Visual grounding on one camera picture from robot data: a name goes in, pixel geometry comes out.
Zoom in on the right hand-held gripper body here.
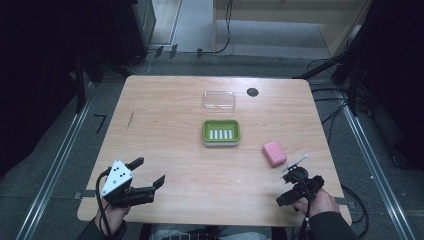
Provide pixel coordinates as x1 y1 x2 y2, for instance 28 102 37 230
281 153 326 205

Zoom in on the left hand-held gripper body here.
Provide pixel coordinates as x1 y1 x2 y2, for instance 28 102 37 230
100 159 157 208

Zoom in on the person's right hand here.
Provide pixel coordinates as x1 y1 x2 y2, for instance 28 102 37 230
292 187 341 218

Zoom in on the person's left hand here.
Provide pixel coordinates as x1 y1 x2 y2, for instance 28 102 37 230
94 196 132 235

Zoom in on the pink soap bar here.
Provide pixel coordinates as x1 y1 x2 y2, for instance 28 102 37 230
261 140 288 168

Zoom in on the black angled floor tape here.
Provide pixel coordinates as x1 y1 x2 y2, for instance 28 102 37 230
93 113 108 135

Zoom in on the green soap dish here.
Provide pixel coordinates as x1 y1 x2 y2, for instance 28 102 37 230
201 119 242 147

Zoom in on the black metal stand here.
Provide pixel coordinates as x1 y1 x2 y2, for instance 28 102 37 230
68 46 134 114
292 19 378 118

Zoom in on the clear plastic lid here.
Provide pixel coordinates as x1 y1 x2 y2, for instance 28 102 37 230
202 90 237 112

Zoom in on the black cabinet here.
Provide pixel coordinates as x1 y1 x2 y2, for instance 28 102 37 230
109 0 157 66

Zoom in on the light wooden furniture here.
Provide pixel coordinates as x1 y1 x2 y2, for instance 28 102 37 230
213 0 373 58

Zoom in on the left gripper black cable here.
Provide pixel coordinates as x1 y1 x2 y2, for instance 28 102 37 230
94 167 115 240

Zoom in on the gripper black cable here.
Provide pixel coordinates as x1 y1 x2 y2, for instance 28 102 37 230
293 173 317 240
94 167 115 240

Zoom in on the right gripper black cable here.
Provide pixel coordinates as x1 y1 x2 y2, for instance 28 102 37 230
293 173 317 240

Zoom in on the metal floor rail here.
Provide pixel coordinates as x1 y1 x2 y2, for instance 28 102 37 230
15 83 95 240
339 93 418 240

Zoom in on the black floor cable loop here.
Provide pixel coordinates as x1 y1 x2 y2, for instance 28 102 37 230
340 184 371 240

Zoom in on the bundle of black floor cables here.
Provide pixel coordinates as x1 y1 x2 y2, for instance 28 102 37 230
306 58 354 145

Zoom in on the white floor cable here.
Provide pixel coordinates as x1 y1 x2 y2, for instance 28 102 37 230
126 49 158 76

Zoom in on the black hanging cable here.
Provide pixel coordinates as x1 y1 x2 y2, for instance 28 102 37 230
199 0 235 56

